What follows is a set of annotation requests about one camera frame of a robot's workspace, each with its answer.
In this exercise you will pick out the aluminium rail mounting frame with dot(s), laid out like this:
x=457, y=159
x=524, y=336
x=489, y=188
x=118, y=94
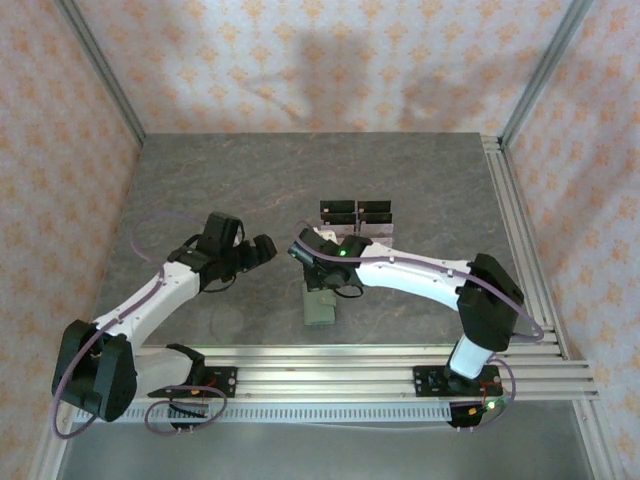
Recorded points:
x=325, y=380

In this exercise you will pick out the black credit card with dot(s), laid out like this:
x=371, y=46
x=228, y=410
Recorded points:
x=340, y=206
x=375, y=206
x=376, y=218
x=340, y=218

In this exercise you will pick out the aluminium corner post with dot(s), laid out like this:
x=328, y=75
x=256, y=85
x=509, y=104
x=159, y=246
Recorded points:
x=545, y=70
x=100, y=65

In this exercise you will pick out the aluminium side rail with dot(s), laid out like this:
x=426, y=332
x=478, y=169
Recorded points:
x=515, y=225

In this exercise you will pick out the aluminium frame leg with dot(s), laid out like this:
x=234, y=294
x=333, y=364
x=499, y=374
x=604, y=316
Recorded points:
x=592, y=440
x=47, y=450

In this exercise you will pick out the black base electronics box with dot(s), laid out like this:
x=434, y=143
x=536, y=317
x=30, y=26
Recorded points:
x=187, y=411
x=462, y=417

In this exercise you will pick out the clear acrylic card stand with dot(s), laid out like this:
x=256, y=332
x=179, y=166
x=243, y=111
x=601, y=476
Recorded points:
x=357, y=235

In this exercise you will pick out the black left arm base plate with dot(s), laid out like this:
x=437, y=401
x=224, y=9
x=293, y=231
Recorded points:
x=227, y=382

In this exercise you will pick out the olive green card holder wallet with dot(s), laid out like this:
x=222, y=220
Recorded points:
x=320, y=312

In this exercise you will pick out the brushed metal lower panel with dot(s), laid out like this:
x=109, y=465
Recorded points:
x=325, y=455

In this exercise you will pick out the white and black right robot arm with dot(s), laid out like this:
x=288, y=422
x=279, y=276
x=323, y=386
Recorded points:
x=410, y=280

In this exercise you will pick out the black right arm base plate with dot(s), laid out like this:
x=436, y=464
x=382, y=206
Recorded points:
x=425, y=382

